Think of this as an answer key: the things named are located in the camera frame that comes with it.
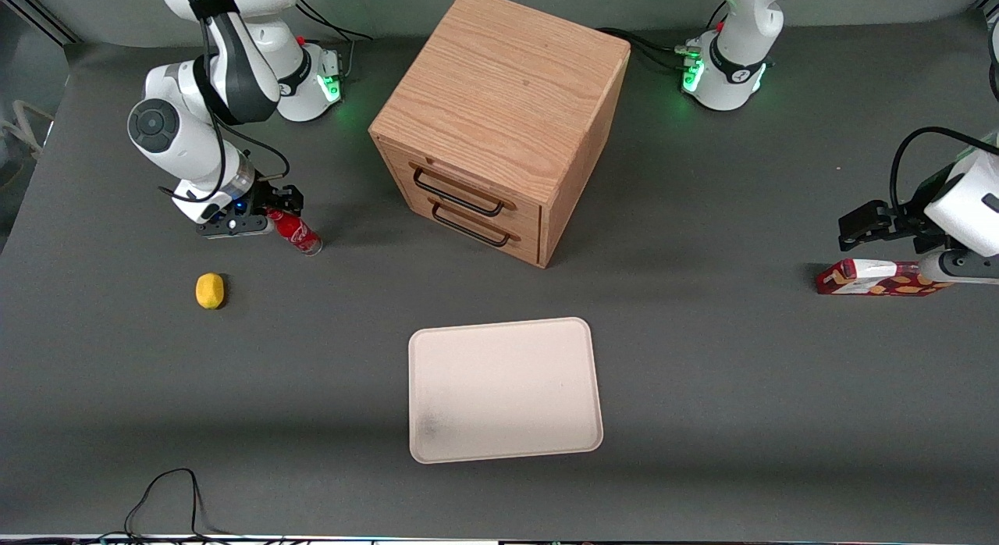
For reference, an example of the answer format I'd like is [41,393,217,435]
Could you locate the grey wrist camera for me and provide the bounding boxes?
[919,248,999,286]
[195,213,273,240]

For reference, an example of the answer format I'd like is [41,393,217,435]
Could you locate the thin black table cable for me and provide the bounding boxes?
[94,468,266,544]

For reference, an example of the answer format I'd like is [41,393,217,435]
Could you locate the yellow lemon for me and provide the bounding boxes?
[195,272,226,310]

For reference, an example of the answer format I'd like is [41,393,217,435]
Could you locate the red coke bottle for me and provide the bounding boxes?
[267,208,324,257]

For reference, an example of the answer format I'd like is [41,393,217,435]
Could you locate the beige plastic tray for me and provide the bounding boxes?
[407,317,605,465]

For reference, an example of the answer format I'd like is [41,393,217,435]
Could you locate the red snack box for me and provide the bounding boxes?
[815,258,955,297]

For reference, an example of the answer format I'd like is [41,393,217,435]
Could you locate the black right base cables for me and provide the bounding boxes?
[295,0,375,79]

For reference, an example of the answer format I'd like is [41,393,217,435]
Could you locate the black left base cables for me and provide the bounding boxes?
[596,0,732,74]

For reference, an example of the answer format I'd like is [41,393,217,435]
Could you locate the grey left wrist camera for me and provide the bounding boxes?
[919,248,999,286]

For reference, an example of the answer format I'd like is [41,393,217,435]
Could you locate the black wire drawer handle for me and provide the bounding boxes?
[411,166,508,218]
[430,201,514,248]

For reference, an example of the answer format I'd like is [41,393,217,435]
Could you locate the black base cables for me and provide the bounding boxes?
[596,0,732,74]
[295,0,375,79]

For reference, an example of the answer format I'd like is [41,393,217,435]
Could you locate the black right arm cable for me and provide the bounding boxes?
[158,0,291,205]

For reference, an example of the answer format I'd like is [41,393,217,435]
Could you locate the aluminium frame rail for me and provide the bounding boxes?
[0,0,81,47]

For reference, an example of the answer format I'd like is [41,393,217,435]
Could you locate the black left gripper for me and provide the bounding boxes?
[838,167,959,255]

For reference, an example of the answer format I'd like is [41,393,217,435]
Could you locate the wooden drawer cabinet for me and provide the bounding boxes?
[368,0,632,269]

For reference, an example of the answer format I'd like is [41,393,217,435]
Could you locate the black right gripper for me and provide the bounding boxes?
[233,180,305,217]

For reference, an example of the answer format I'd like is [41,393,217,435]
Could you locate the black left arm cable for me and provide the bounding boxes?
[889,126,999,212]

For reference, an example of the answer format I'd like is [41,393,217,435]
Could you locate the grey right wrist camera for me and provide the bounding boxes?
[195,213,273,240]

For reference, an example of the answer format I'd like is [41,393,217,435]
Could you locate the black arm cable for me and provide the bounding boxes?
[158,0,291,205]
[889,126,999,212]

